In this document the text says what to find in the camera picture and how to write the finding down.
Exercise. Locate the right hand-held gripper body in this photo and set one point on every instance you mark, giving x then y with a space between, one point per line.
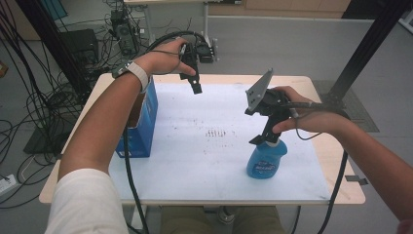
258 92

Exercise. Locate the person's right hand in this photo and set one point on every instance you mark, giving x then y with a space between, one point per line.
315 120

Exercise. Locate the wristwatch with beige band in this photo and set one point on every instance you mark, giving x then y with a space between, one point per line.
139 73

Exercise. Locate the black metal frame post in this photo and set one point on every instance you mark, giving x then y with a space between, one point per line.
55 42
367 48

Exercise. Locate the blue cardboard box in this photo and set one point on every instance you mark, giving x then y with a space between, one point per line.
144 130

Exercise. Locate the person's olive trousers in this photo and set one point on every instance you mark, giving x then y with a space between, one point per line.
256 221

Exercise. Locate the blue plastic bottle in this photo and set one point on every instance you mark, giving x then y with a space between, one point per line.
264 161

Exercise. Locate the person's left hand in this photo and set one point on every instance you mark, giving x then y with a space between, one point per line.
162 60

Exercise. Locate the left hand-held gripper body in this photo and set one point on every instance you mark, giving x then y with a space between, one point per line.
204 52

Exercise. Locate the white power strip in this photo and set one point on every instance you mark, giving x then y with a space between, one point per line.
7 185

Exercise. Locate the black floor plate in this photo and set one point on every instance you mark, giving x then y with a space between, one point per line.
45 139

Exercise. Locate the black computer tower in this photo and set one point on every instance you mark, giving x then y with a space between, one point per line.
125 32

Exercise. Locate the grey floor mat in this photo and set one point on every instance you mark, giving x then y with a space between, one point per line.
360 113

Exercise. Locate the black tape piece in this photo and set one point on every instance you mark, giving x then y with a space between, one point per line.
355 179

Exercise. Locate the black square box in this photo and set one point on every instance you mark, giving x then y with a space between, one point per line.
79 44

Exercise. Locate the white-legged desk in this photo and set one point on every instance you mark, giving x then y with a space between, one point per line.
206 19

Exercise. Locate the person's white sleeve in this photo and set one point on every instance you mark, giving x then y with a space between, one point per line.
84 204

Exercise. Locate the wooden cabinet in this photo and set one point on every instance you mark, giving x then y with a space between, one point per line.
292 6

